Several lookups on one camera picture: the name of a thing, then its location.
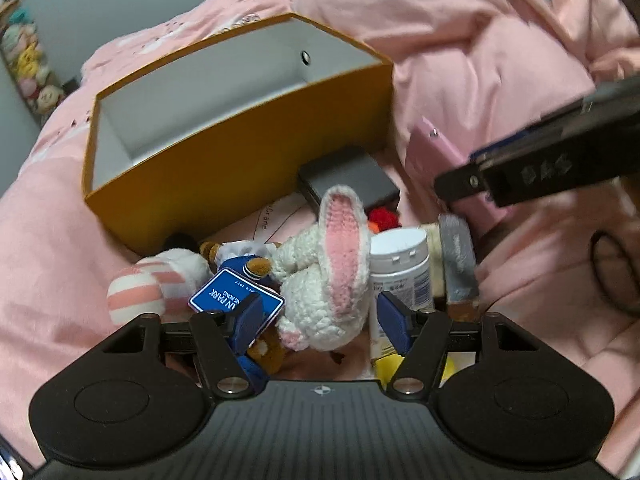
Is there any hanging plush toy column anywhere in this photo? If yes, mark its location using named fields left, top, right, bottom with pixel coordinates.
left=1, top=0, right=66, bottom=125

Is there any white pink crochet bunny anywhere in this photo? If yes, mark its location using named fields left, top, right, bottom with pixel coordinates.
left=270, top=185, right=371, bottom=352

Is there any pink striped white plush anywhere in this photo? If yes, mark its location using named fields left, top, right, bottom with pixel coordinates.
left=106, top=248, right=212, bottom=326

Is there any dark grey box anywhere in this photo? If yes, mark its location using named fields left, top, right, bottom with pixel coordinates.
left=297, top=146, right=400, bottom=212

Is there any grey foil packet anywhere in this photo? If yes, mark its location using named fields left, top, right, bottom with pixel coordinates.
left=438, top=214, right=478, bottom=304

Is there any pink printed duvet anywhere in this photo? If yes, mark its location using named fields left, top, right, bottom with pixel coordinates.
left=1, top=0, right=639, bottom=474

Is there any pink case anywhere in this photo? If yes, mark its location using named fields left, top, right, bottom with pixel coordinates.
left=405, top=117, right=512, bottom=237

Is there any orange red crochet chicken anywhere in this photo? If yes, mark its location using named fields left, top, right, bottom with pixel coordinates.
left=367, top=207, right=401, bottom=234

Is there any bear plush with blue tag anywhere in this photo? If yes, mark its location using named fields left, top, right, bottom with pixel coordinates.
left=189, top=240, right=286, bottom=376

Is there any white plastic pill bottle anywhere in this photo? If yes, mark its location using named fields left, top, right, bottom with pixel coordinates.
left=370, top=228, right=433, bottom=310

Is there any orange cardboard storage box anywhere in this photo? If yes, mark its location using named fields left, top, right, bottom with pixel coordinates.
left=82, top=13, right=393, bottom=256

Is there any black cable loop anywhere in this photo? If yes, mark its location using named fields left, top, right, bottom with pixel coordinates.
left=589, top=231, right=640, bottom=316

